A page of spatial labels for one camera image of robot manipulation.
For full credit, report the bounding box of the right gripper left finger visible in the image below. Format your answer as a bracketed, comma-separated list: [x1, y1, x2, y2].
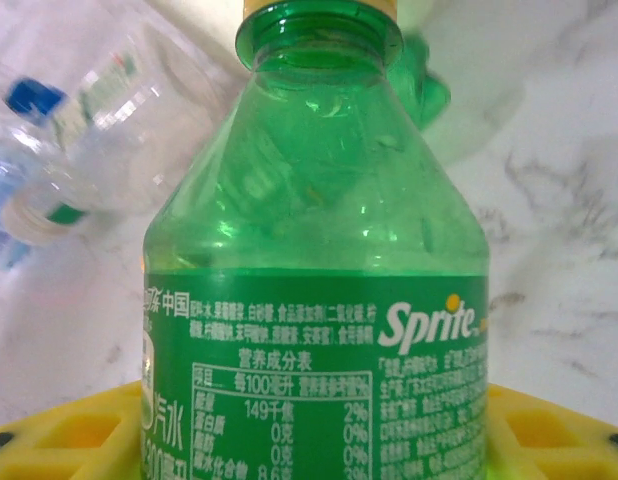
[0, 379, 145, 480]

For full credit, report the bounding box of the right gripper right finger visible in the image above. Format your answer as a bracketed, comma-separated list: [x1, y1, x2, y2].
[488, 382, 618, 480]

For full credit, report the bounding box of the clear bottle green label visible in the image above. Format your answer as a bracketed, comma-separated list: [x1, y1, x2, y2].
[0, 19, 250, 249]

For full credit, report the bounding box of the green Sprite bottle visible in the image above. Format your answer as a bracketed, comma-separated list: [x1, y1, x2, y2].
[138, 0, 493, 480]
[393, 32, 453, 134]

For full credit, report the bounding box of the blue cap bottle pale label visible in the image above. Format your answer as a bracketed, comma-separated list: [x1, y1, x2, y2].
[0, 74, 73, 274]

